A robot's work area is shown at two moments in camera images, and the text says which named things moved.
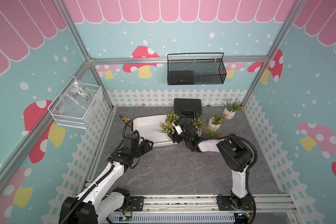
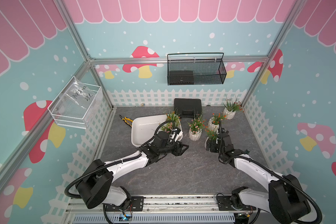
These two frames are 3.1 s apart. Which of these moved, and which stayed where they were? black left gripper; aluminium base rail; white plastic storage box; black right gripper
Moved: black left gripper; black right gripper
Stayed: white plastic storage box; aluminium base rail
